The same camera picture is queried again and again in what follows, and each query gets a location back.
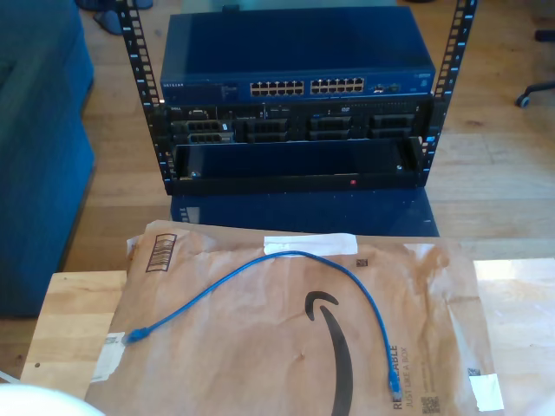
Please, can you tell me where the black office chair base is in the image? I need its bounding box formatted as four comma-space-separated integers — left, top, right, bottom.
514, 81, 555, 108

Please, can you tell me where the blue network switch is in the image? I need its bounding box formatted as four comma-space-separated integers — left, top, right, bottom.
159, 6, 436, 104

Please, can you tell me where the grey slipper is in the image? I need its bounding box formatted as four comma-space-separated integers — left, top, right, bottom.
93, 9, 125, 36

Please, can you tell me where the blue sofa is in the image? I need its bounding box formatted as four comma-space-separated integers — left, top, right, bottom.
0, 0, 95, 320

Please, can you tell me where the black rack frame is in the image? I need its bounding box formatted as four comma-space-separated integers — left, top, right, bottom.
115, 0, 479, 196

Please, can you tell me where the brown paper mailer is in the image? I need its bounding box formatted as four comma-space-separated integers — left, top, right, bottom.
84, 218, 506, 416

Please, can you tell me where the blue network cable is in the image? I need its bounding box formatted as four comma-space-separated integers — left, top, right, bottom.
121, 250, 402, 396

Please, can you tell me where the black rack server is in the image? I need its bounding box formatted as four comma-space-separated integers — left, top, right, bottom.
166, 100, 434, 144

